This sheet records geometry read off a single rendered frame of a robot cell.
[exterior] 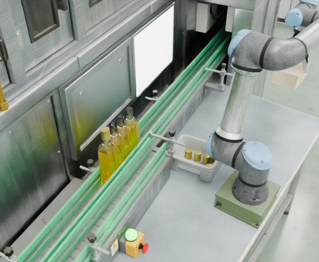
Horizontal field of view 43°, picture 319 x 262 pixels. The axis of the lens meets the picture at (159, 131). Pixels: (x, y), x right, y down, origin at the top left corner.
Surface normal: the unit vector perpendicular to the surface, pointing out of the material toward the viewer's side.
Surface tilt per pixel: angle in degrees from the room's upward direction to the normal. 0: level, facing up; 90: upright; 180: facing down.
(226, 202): 90
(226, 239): 0
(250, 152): 7
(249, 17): 90
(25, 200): 90
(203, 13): 90
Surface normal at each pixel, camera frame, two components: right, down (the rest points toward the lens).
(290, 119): 0.00, -0.78
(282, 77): -0.58, 0.52
